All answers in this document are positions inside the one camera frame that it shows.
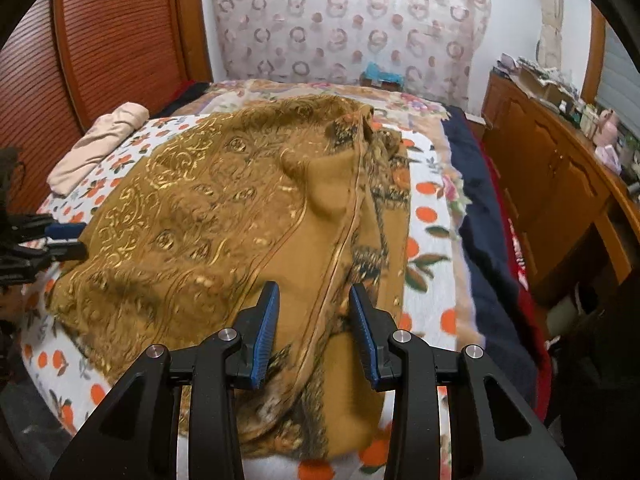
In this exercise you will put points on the floral blanket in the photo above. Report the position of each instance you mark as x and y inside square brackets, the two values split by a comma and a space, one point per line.
[460, 195]

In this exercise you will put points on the wooden headboard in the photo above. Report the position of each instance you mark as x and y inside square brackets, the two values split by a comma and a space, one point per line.
[115, 35]

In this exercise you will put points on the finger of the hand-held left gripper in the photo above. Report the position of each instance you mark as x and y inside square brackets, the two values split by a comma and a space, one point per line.
[65, 250]
[65, 230]

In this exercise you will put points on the folded pink cloth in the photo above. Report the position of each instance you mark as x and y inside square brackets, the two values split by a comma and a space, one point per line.
[100, 145]

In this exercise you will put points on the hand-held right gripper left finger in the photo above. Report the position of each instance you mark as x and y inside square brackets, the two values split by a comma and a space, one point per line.
[262, 340]

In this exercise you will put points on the blue box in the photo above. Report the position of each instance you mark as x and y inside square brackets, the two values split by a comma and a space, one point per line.
[382, 74]

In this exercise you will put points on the circle pattern curtain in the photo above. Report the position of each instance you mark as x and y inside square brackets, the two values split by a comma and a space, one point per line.
[325, 10]

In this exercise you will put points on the pile of clutter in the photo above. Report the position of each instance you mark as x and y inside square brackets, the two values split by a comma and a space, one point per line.
[540, 75]

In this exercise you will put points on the wooden window frame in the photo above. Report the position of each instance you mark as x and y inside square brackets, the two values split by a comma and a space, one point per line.
[595, 50]

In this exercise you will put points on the navy blanket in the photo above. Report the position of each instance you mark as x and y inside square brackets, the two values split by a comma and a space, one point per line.
[490, 240]

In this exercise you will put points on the wooden cabinet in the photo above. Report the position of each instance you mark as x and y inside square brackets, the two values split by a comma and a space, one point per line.
[550, 160]

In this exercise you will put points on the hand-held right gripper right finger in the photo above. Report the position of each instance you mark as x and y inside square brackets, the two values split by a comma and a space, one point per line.
[362, 340]

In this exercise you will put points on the golden brown patterned garment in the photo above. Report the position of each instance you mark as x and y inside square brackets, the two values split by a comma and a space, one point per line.
[200, 210]

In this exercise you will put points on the pink bottle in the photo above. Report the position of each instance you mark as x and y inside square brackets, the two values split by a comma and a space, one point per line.
[607, 130]

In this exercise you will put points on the orange fruit print blanket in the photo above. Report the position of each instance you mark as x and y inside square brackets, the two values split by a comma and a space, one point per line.
[440, 290]

